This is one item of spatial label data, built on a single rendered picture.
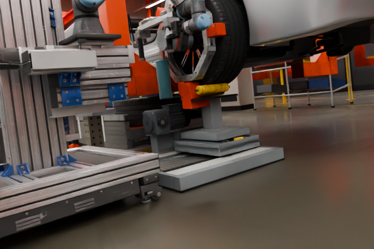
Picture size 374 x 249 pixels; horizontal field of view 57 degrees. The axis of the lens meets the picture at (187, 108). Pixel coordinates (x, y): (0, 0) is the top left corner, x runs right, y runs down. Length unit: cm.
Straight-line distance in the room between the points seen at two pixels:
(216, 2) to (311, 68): 214
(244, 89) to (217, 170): 544
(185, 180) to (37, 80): 87
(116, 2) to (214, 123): 111
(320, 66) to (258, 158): 228
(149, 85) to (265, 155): 102
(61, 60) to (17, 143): 48
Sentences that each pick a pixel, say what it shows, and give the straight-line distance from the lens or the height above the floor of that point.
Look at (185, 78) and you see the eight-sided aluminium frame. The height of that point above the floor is 60.
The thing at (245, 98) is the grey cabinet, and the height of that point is 23.
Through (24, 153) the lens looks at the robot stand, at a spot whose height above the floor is 32.
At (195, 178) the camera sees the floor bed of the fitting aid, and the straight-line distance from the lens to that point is 184.
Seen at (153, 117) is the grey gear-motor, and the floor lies 36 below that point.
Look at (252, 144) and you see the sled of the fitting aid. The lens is 234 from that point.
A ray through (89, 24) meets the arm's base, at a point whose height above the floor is 87.
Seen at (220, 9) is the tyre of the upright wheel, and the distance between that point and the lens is 217.
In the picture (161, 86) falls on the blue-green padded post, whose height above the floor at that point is 57.
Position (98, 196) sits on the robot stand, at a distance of 156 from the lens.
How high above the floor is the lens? 51
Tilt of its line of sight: 3 degrees down
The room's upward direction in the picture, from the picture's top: 7 degrees counter-clockwise
